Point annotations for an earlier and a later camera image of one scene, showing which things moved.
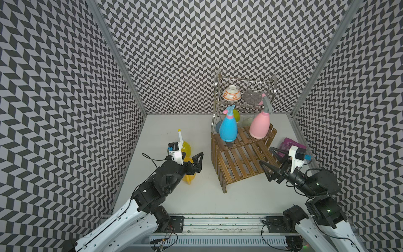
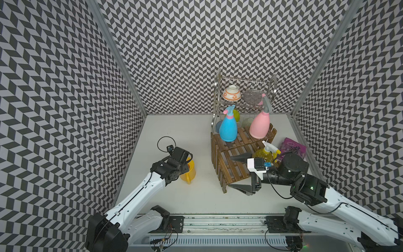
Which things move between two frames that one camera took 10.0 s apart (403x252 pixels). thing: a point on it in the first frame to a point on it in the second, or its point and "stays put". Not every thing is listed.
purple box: (286, 143) stays put
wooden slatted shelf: (236, 159) stays put
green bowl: (236, 115) stays put
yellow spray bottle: (185, 147) to (268, 153)
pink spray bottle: (260, 126) stays put
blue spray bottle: (228, 132) stays put
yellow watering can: (188, 178) stays put
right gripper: (282, 172) to (249, 189)
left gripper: (191, 170) to (185, 165)
